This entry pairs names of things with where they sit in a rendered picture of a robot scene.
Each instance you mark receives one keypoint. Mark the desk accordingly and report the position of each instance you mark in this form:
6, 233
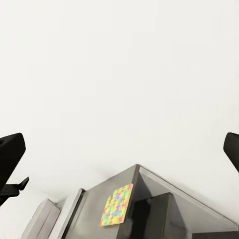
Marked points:
156, 210

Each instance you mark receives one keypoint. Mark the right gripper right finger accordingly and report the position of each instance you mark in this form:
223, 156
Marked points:
231, 148

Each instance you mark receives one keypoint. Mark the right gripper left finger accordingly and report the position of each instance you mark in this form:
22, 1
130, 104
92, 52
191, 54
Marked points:
12, 149

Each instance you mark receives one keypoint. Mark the jigsaw puzzle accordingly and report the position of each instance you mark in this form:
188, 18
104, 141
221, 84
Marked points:
116, 206

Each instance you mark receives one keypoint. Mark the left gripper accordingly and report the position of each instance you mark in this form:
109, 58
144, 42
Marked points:
12, 190

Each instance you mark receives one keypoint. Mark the toy box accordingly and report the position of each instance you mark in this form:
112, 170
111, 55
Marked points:
43, 221

